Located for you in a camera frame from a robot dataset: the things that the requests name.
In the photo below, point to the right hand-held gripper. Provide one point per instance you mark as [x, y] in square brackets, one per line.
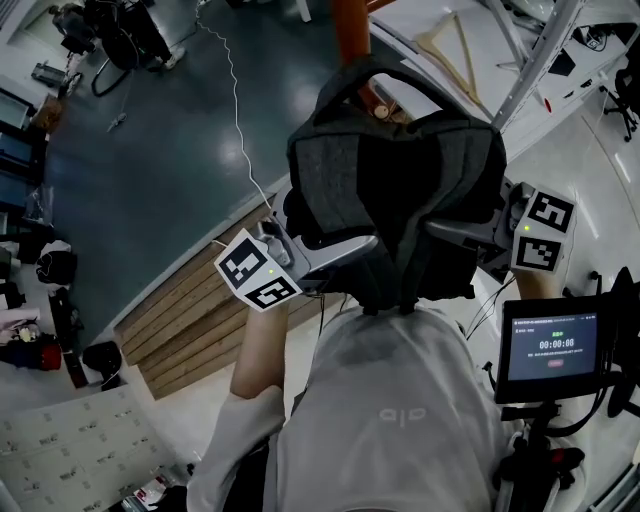
[540, 235]

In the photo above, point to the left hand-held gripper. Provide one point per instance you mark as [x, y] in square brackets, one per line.
[255, 272]

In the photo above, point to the dark grey backpack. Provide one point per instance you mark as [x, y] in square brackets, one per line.
[400, 175]

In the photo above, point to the person's left forearm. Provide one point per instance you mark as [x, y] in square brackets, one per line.
[260, 350]

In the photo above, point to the person's right forearm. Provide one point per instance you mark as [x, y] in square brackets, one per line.
[537, 285]

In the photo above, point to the black chest-mounted monitor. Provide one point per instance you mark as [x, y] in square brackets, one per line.
[550, 345]

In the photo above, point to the wooden plank platform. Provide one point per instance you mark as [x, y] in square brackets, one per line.
[190, 320]

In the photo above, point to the black office chair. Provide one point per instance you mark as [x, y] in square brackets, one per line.
[625, 95]
[625, 285]

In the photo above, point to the white metal shelf unit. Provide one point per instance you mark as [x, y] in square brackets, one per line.
[540, 60]

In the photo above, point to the person's white shirt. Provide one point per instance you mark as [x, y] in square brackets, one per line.
[390, 425]

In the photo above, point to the small grey floor connector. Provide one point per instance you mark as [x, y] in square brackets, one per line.
[116, 122]

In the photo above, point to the black floor bag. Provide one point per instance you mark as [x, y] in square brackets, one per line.
[102, 365]

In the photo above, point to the black cantilever chair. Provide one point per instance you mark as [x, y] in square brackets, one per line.
[107, 75]

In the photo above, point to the black and white bag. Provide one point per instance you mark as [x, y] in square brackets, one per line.
[56, 262]

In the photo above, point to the clear plastic bag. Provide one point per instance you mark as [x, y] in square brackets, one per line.
[39, 204]

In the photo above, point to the brown box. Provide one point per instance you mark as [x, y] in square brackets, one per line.
[47, 115]

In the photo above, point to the red container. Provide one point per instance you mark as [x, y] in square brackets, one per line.
[50, 356]

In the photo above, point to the dark storage shelving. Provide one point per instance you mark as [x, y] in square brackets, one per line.
[20, 150]

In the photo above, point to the grey floor device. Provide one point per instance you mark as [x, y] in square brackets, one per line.
[47, 73]

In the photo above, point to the pink cloth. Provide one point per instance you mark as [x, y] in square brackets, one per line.
[12, 325]

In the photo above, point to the wooden triangular frame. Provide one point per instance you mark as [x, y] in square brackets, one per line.
[465, 55]

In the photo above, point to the black monitor mount with red knob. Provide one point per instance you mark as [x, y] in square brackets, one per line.
[537, 465]

